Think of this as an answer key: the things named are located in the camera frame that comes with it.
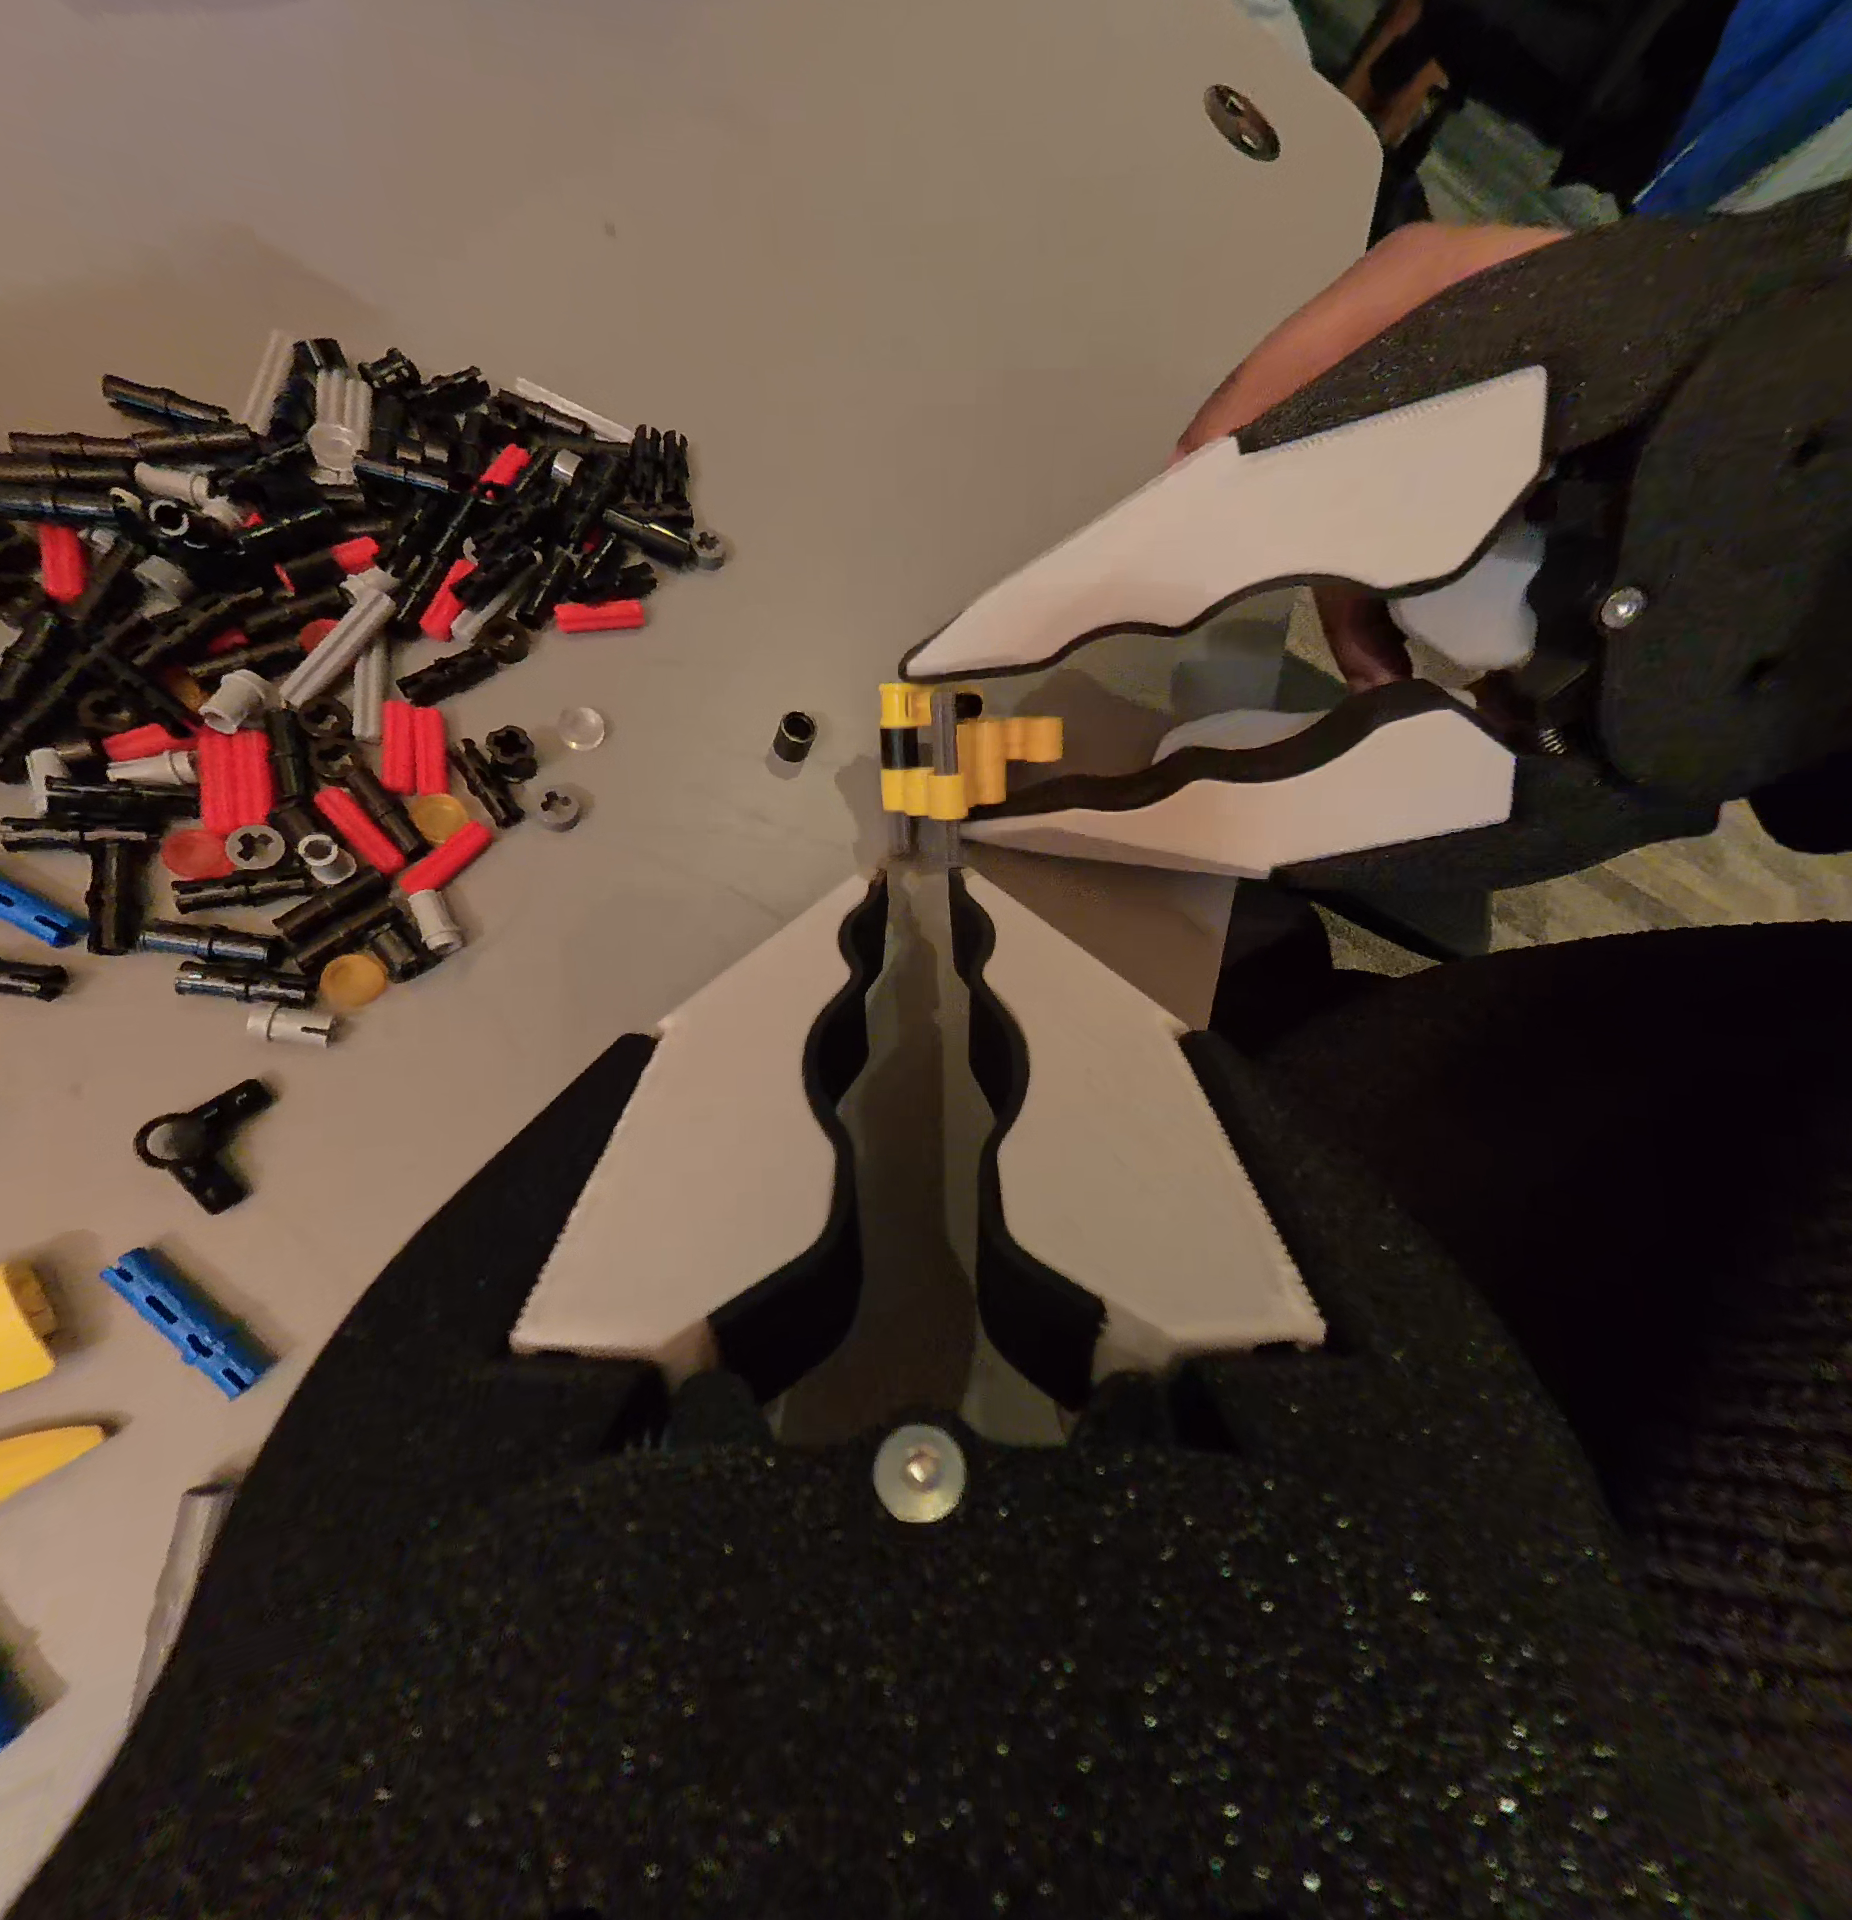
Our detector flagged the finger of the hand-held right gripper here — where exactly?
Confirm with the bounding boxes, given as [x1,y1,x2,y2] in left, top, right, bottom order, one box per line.
[899,363,1558,686]
[964,679,1519,882]

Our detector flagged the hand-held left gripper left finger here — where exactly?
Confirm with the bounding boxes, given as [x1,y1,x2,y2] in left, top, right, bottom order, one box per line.
[509,868,888,1393]

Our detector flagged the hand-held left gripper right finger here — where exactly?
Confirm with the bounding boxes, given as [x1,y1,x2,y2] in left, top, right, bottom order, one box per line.
[949,866,1325,1408]

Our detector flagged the pile of yellow grey beams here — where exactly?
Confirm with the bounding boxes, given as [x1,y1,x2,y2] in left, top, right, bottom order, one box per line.
[0,1245,274,1771]

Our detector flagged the yellow connector cluster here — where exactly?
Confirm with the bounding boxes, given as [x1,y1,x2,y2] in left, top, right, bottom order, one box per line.
[879,713,1066,821]

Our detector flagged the black knit sweater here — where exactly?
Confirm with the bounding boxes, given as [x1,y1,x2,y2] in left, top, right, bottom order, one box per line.
[1212,921,1852,1920]

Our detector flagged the blue long pin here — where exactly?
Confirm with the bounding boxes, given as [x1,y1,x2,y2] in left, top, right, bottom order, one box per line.
[0,855,91,950]

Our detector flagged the black ring connector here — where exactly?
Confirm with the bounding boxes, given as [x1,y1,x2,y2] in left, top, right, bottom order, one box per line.
[134,1077,280,1213]

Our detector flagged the pile of black red pins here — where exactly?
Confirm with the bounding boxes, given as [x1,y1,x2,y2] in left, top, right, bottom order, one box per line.
[0,329,733,1052]

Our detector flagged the person's right hand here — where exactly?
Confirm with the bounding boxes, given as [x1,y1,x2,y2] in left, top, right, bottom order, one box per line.
[1172,221,1575,457]

